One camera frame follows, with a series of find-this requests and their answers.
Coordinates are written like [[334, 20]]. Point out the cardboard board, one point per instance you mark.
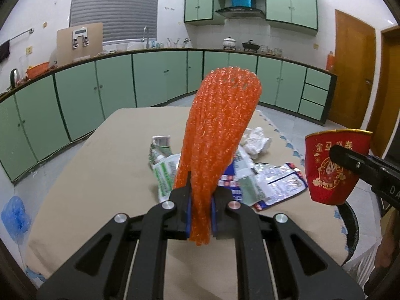
[[64, 50]]

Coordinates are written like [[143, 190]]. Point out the white tissue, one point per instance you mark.
[[256, 140]]

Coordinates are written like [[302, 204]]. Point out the person's right hand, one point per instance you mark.
[[387, 245]]

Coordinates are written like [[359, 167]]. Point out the black range hood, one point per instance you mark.
[[239, 12]]

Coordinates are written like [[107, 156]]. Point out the green lower cabinets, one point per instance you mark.
[[115, 84]]

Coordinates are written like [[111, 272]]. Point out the green upper cabinets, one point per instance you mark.
[[287, 3]]

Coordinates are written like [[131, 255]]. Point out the red paper cup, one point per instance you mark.
[[322, 178]]

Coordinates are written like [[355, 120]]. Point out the green white toothpaste tube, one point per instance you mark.
[[164, 172]]

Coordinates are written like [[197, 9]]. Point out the white and blue packet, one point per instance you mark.
[[230, 182]]

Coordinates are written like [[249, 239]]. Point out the silver foil wrapper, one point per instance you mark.
[[281, 182]]

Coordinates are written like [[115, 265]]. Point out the blue plastic bag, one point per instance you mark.
[[15, 217]]

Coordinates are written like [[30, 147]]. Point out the orange foam fruit net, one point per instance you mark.
[[218, 125]]

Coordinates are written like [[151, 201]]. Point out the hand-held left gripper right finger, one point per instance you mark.
[[223, 212]]

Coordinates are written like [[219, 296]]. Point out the grey window blind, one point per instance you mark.
[[115, 6]]

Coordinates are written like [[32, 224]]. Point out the wooden door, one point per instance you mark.
[[390, 93], [353, 75]]

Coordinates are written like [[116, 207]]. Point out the orange basin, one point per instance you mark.
[[37, 71]]

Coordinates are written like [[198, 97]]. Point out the metal towel rail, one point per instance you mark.
[[18, 36]]

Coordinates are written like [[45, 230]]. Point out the utensil rack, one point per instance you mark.
[[174, 42]]

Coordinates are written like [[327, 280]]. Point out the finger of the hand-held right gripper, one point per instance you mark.
[[350, 161]]

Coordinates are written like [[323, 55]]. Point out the white bracket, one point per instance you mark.
[[79, 37]]

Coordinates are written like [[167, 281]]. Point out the metal faucet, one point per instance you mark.
[[146, 37]]

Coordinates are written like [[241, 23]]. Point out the pale blue and green packet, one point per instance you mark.
[[247, 178]]

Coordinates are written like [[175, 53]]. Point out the orange thermos bottle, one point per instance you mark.
[[330, 62]]

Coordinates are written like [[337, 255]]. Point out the green drawer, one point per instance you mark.
[[312, 110], [315, 93], [318, 77]]

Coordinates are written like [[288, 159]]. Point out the glass jar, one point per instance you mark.
[[278, 51], [264, 49]]

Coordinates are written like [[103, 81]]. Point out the dark cloth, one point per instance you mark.
[[4, 51]]

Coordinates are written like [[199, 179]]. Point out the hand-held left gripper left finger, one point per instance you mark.
[[188, 215]]

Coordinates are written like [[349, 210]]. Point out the green cabinets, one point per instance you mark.
[[287, 3], [115, 84]]

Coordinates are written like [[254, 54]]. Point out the black wok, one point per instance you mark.
[[251, 46]]

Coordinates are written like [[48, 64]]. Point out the trash bin with black bag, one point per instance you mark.
[[351, 225]]

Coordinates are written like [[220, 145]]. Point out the white cooking pot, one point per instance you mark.
[[228, 43]]

